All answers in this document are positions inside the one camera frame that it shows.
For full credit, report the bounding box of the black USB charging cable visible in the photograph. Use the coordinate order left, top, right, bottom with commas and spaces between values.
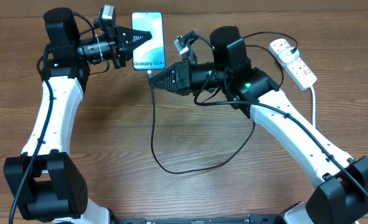
146, 31, 299, 175

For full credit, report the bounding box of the Samsung Galaxy smartphone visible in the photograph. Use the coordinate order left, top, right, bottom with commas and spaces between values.
131, 12, 166, 70

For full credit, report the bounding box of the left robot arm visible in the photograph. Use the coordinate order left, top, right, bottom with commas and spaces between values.
3, 5, 152, 223

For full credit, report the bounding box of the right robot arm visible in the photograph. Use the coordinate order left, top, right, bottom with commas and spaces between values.
148, 26, 368, 223

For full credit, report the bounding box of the white charger plug adapter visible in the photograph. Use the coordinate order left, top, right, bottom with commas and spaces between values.
278, 49, 300, 66

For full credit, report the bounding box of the white power strip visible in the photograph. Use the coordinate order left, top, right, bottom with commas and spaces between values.
268, 39, 317, 91

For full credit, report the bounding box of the cardboard wall panel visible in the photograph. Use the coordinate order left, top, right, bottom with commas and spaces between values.
0, 0, 368, 18

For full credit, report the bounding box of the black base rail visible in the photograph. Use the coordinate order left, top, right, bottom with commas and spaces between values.
111, 214, 279, 224

